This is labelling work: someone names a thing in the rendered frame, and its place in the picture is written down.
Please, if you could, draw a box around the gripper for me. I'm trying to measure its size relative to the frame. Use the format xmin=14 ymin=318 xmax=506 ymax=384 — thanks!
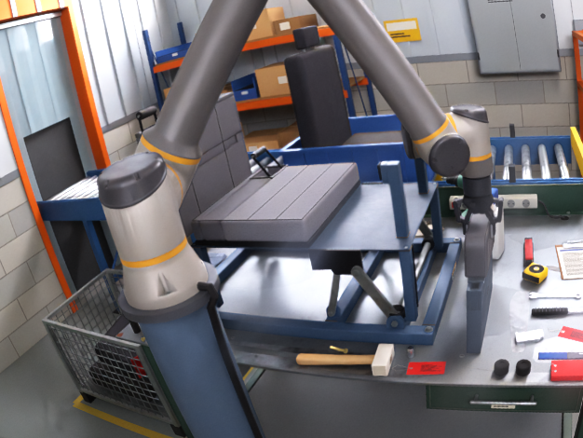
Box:
xmin=455 ymin=175 xmax=505 ymax=239

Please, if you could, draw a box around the blue seat test fixture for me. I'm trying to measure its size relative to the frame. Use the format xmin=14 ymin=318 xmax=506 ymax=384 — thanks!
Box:
xmin=191 ymin=158 xmax=464 ymax=349

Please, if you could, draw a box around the grey seat cushion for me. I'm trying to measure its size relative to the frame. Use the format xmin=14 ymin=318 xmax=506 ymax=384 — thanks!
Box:
xmin=191 ymin=161 xmax=361 ymax=243

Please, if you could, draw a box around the black car seat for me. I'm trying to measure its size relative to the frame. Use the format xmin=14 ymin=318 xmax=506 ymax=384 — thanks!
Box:
xmin=283 ymin=43 xmax=406 ymax=150

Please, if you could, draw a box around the black pull tab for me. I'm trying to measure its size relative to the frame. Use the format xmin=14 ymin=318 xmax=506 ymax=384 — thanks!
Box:
xmin=249 ymin=145 xmax=288 ymax=180

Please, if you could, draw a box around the black headrest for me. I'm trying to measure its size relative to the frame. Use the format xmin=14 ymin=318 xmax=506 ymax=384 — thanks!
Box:
xmin=292 ymin=25 xmax=321 ymax=51

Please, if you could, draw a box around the grey seat backrest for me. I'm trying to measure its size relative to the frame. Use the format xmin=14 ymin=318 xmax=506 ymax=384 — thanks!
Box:
xmin=179 ymin=91 xmax=253 ymax=229

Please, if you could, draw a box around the white power strip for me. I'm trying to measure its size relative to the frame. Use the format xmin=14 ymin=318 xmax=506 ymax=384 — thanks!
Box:
xmin=448 ymin=193 xmax=539 ymax=212

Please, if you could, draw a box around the roller conveyor with yellow stop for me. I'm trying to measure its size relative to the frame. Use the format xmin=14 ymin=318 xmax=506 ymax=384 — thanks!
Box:
xmin=489 ymin=126 xmax=583 ymax=184

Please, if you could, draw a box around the yellow tape measure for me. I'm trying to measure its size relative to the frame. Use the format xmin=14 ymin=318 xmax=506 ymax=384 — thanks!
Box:
xmin=522 ymin=261 xmax=549 ymax=285

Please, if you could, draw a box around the brown clipboard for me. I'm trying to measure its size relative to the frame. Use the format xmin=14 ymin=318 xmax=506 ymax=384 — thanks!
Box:
xmin=554 ymin=240 xmax=583 ymax=281

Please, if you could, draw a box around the silver wrench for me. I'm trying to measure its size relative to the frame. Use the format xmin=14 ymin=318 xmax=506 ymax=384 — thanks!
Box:
xmin=527 ymin=291 xmax=582 ymax=301

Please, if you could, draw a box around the white card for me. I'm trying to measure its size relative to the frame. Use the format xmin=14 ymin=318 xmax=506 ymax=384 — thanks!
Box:
xmin=513 ymin=328 xmax=546 ymax=344

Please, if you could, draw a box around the blue pallet box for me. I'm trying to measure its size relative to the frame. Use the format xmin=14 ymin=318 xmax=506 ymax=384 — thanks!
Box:
xmin=279 ymin=114 xmax=440 ymax=184

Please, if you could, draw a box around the orange rack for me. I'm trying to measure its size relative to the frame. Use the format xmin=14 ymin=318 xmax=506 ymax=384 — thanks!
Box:
xmin=571 ymin=29 xmax=583 ymax=127

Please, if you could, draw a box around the grey electrical cabinet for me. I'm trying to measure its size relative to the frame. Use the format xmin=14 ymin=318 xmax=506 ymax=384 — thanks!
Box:
xmin=468 ymin=0 xmax=563 ymax=75

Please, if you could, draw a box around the red box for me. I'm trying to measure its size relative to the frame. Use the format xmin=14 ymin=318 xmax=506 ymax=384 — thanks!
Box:
xmin=549 ymin=359 xmax=583 ymax=383

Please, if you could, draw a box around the green drawer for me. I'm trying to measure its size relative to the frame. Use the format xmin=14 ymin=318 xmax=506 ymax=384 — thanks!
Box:
xmin=426 ymin=384 xmax=564 ymax=414

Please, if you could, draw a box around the cardboard box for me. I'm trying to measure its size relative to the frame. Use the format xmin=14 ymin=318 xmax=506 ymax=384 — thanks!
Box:
xmin=248 ymin=7 xmax=286 ymax=43
xmin=254 ymin=62 xmax=292 ymax=99
xmin=244 ymin=124 xmax=301 ymax=153
xmin=273 ymin=13 xmax=319 ymax=37

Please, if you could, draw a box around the blue orange shelf unit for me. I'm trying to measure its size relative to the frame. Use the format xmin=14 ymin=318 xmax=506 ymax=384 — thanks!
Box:
xmin=142 ymin=21 xmax=380 ymax=155

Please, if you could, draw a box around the grey green workbench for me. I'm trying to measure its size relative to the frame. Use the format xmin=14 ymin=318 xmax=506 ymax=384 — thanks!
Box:
xmin=199 ymin=179 xmax=583 ymax=438

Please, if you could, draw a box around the blue storage bin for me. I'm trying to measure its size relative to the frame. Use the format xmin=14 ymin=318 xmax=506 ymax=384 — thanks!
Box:
xmin=229 ymin=73 xmax=260 ymax=103
xmin=155 ymin=42 xmax=193 ymax=65

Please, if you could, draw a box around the blue roller conveyor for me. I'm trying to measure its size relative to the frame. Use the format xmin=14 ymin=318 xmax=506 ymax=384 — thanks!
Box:
xmin=36 ymin=170 xmax=121 ymax=281

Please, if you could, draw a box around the orange framed strip door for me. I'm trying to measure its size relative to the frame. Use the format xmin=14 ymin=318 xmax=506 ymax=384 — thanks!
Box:
xmin=0 ymin=6 xmax=112 ymax=316

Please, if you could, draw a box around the black panel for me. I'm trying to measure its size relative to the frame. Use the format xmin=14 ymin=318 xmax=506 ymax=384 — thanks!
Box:
xmin=22 ymin=116 xmax=115 ymax=294

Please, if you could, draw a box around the black cable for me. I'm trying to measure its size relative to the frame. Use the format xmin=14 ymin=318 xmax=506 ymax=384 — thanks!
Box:
xmin=536 ymin=199 xmax=572 ymax=223

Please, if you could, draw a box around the black handled tool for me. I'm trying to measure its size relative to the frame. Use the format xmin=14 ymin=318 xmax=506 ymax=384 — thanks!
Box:
xmin=531 ymin=306 xmax=583 ymax=319

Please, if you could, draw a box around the yellow wall sign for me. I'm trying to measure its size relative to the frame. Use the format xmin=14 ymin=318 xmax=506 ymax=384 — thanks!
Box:
xmin=383 ymin=17 xmax=423 ymax=44

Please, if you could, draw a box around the wooden handled white mallet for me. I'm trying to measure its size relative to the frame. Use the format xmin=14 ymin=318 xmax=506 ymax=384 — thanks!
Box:
xmin=295 ymin=342 xmax=396 ymax=377

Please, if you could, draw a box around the grey wire mesh cage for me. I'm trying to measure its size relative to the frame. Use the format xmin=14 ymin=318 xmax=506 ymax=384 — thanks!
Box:
xmin=42 ymin=267 xmax=184 ymax=432

